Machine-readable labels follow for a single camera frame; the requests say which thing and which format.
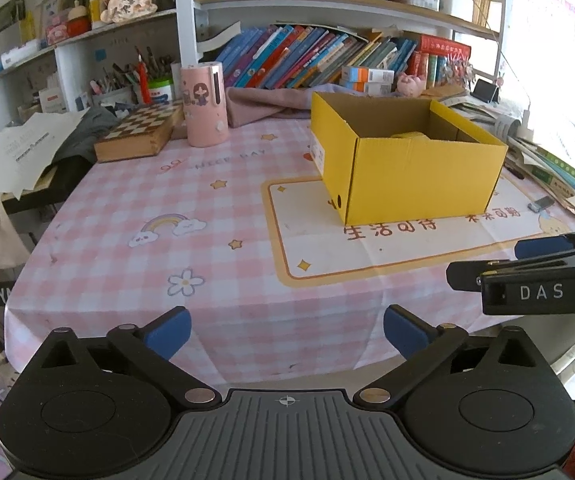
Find mauve cloth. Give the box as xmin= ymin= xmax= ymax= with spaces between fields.
xmin=225 ymin=87 xmax=318 ymax=128

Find pink cartoon-printed kettle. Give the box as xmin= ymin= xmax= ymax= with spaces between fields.
xmin=180 ymin=61 xmax=228 ymax=148

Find red book set box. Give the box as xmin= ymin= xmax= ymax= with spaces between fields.
xmin=415 ymin=35 xmax=472 ymax=86

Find yellow cardboard box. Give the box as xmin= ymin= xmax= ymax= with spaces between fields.
xmin=310 ymin=91 xmax=509 ymax=227

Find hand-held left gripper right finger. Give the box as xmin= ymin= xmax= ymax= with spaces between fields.
xmin=355 ymin=305 xmax=543 ymax=406

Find black desk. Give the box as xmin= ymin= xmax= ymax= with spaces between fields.
xmin=0 ymin=157 xmax=93 ymax=216

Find row of colourful children's books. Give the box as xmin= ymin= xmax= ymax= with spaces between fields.
xmin=215 ymin=25 xmax=418 ymax=91

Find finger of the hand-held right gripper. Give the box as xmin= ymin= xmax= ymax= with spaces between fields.
xmin=446 ymin=250 xmax=575 ymax=291
xmin=515 ymin=231 xmax=575 ymax=262

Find pink pig figure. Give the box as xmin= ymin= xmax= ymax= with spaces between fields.
xmin=397 ymin=72 xmax=428 ymax=97

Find white side shelf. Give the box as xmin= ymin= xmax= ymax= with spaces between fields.
xmin=0 ymin=10 xmax=178 ymax=126

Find orange and white boxes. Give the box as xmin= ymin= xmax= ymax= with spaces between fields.
xmin=340 ymin=66 xmax=395 ymax=96

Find pile of books and papers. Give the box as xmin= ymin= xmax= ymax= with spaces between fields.
xmin=437 ymin=85 xmax=575 ymax=226

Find white pen cup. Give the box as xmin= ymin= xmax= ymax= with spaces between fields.
xmin=440 ymin=0 xmax=474 ymax=17

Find grey pen holder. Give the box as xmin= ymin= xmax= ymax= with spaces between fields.
xmin=90 ymin=47 xmax=144 ymax=108

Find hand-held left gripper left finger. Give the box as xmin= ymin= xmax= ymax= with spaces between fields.
xmin=32 ymin=306 xmax=221 ymax=406

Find pink checked tablecloth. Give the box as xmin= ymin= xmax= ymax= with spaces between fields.
xmin=5 ymin=115 xmax=575 ymax=378

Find green-lidded jar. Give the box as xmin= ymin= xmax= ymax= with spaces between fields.
xmin=148 ymin=77 xmax=174 ymax=103

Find dark grey cloth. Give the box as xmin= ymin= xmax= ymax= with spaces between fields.
xmin=52 ymin=105 xmax=133 ymax=163

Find wooden chess box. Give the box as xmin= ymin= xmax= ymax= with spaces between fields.
xmin=94 ymin=101 xmax=186 ymax=163

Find stack of white papers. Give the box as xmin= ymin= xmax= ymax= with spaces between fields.
xmin=0 ymin=110 xmax=86 ymax=201

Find white-framed wooden bookshelf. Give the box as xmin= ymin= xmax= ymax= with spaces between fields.
xmin=174 ymin=0 xmax=505 ymax=111

